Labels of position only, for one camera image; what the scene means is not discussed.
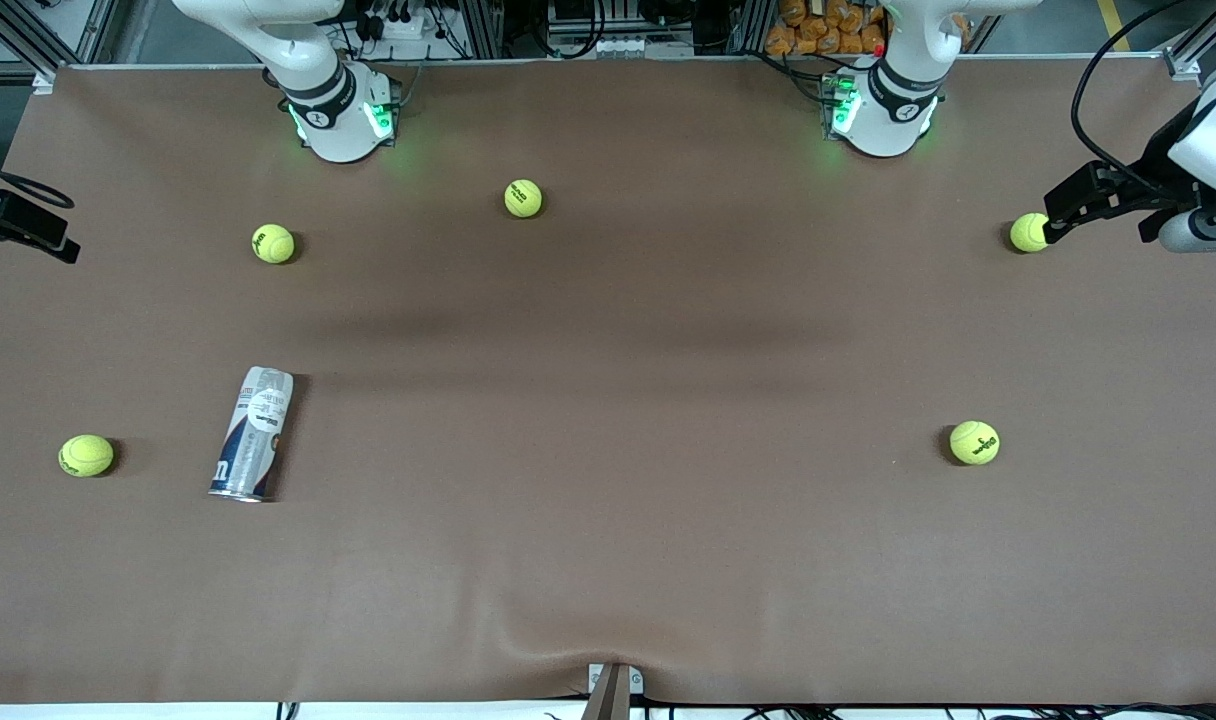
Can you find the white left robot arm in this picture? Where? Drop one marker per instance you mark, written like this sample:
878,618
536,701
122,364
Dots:
888,110

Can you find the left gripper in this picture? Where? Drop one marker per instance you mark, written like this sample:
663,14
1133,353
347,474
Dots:
1157,157

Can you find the bag of orange balls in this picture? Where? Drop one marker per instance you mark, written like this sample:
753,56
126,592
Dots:
823,28

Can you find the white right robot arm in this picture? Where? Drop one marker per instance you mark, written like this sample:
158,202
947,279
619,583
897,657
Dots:
333,110

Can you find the brown table mat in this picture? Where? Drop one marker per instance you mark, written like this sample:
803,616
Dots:
608,520

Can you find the aluminium frame post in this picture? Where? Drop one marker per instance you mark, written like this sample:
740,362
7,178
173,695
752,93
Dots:
23,45
1203,45

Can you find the white power strip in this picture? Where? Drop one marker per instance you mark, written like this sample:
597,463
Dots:
405,25

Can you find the yellow-green tennis ball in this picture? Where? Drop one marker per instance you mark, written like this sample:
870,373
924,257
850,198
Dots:
1026,230
523,198
86,455
273,243
975,442

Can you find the Wilson tennis ball can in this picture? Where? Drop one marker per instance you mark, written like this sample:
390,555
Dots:
252,440

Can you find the metal mat clamp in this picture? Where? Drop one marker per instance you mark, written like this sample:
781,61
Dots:
614,690

